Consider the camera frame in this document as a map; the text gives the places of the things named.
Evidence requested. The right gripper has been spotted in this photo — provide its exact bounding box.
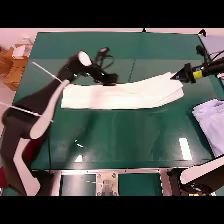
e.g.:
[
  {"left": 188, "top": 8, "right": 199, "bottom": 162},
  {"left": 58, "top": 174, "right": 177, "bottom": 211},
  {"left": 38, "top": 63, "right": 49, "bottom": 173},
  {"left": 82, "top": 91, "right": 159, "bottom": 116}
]
[{"left": 169, "top": 63, "right": 196, "bottom": 84}]

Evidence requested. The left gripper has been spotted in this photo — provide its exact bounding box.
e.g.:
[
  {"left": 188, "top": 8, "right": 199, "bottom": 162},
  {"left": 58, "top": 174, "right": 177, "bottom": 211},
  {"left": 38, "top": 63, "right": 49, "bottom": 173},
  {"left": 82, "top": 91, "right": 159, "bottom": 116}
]
[{"left": 94, "top": 70, "right": 119, "bottom": 86}]

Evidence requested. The white shirt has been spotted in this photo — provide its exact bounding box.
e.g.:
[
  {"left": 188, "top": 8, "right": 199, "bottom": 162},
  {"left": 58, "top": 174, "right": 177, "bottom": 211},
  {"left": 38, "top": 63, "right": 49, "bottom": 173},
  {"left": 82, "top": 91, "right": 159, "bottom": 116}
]
[{"left": 60, "top": 71, "right": 186, "bottom": 110}]

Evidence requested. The pale blue garment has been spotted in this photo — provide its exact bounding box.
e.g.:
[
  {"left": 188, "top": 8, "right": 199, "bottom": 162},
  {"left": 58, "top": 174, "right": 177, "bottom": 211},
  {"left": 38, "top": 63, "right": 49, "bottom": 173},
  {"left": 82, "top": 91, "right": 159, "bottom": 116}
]
[{"left": 191, "top": 98, "right": 224, "bottom": 158}]

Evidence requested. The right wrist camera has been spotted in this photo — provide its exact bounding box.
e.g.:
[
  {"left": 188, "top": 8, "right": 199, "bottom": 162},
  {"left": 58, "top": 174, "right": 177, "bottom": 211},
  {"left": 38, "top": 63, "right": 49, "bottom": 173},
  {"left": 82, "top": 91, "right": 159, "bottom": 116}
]
[{"left": 195, "top": 44, "right": 212, "bottom": 66}]

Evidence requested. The silver frame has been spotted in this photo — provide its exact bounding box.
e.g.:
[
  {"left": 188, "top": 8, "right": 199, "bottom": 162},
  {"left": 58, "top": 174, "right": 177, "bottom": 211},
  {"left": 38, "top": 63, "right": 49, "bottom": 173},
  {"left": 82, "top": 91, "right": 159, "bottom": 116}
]
[{"left": 31, "top": 166, "right": 224, "bottom": 197}]

